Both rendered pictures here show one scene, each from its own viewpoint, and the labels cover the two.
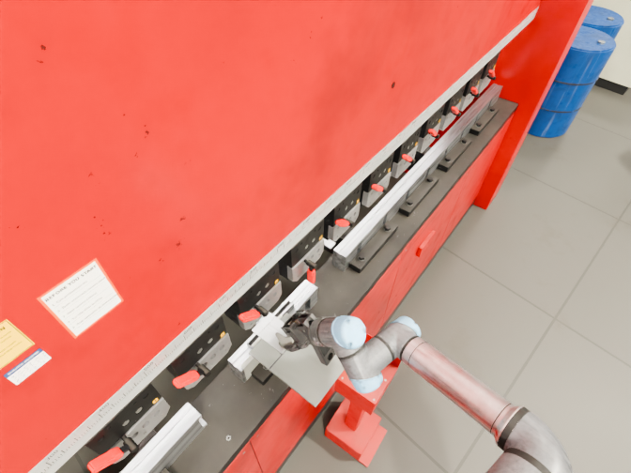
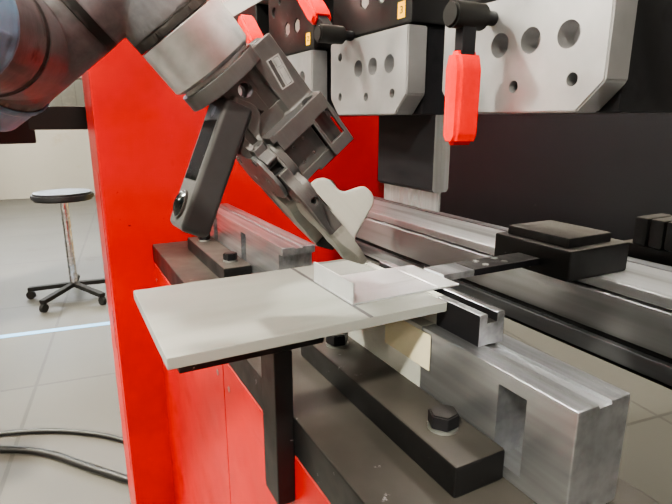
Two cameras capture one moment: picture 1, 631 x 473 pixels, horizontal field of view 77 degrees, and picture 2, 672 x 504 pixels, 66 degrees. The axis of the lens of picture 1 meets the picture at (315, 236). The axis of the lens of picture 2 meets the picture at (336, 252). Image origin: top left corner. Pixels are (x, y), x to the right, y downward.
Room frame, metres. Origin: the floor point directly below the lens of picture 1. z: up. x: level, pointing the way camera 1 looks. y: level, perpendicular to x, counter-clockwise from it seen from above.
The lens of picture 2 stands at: (0.78, -0.39, 1.17)
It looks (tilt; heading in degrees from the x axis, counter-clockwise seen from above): 14 degrees down; 116
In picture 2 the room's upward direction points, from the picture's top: straight up
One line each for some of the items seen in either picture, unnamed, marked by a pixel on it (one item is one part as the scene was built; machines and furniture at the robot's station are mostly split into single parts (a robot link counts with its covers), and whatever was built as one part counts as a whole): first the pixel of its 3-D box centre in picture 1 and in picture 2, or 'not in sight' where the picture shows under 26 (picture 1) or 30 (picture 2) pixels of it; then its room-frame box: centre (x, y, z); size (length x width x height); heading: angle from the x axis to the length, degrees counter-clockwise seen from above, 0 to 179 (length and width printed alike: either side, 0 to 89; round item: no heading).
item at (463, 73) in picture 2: (310, 271); (469, 75); (0.69, 0.01, 1.20); 0.04 x 0.02 x 0.10; 54
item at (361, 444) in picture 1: (357, 430); not in sight; (0.56, -0.23, 0.06); 0.25 x 0.20 x 0.12; 56
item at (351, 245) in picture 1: (434, 158); not in sight; (1.62, -0.59, 0.92); 1.68 x 0.06 x 0.10; 144
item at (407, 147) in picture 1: (398, 149); not in sight; (1.23, -0.30, 1.26); 0.15 x 0.09 x 0.17; 144
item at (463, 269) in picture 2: not in sight; (517, 253); (0.71, 0.28, 1.01); 0.26 x 0.12 x 0.05; 54
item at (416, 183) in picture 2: not in sight; (411, 161); (0.60, 0.16, 1.13); 0.10 x 0.02 x 0.10; 144
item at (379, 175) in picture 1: (370, 176); not in sight; (1.07, -0.19, 1.26); 0.15 x 0.09 x 0.17; 144
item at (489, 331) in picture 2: (270, 324); (424, 296); (0.63, 0.14, 0.99); 0.20 x 0.03 x 0.03; 144
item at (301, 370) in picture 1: (300, 356); (285, 300); (0.52, 0.04, 1.00); 0.26 x 0.18 x 0.01; 54
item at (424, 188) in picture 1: (419, 194); not in sight; (1.38, -0.48, 0.89); 0.30 x 0.05 x 0.03; 144
